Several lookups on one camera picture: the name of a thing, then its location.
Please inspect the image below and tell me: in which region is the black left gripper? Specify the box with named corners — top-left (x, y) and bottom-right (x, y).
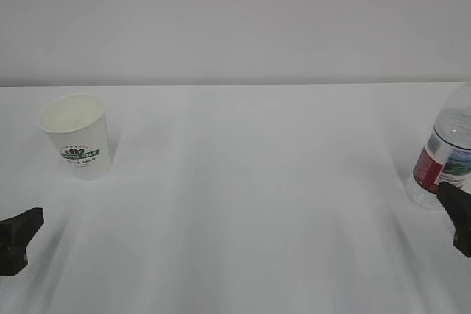
top-left (0, 207), bottom-right (44, 276)

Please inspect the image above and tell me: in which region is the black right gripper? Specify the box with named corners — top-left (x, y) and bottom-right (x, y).
top-left (437, 182), bottom-right (471, 257)

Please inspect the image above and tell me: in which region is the clear water bottle red label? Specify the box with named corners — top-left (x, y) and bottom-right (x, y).
top-left (406, 83), bottom-right (470, 210)

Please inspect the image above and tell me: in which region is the white paper cup green logo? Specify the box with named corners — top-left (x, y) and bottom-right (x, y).
top-left (38, 93), bottom-right (111, 180)

